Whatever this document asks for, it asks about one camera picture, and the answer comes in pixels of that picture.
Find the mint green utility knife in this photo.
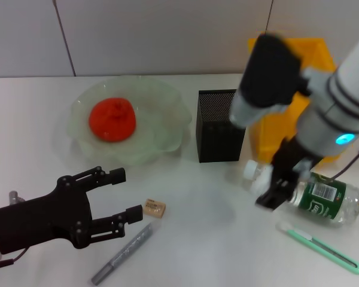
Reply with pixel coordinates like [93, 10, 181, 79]
[275, 222, 359, 275]

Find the pale green glass fruit plate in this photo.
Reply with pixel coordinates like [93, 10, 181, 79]
[66, 75, 193, 167]

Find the orange fruit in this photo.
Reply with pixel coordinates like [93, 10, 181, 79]
[88, 97, 138, 144]

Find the clear water bottle green label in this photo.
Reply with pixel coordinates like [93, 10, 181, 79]
[242, 160, 359, 228]

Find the yellow plastic storage bin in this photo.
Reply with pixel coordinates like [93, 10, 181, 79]
[247, 37, 352, 164]

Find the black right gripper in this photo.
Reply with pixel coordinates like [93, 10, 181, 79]
[255, 138, 314, 212]

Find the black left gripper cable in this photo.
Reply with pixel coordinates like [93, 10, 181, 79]
[0, 249, 28, 271]

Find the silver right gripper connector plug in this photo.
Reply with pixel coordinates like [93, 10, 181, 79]
[299, 160, 314, 175]

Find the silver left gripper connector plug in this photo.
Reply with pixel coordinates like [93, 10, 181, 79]
[8, 190, 25, 206]

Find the beige eraser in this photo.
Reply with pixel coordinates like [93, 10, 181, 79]
[142, 199, 167, 220]

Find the black mesh pen holder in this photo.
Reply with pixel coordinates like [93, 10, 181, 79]
[195, 88, 248, 164]

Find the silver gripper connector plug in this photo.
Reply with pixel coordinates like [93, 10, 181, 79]
[299, 160, 314, 175]
[8, 190, 25, 206]

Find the grey marker pen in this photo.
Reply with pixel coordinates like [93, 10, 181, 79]
[91, 221, 161, 285]

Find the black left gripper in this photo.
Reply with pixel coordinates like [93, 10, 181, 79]
[0, 166, 145, 255]

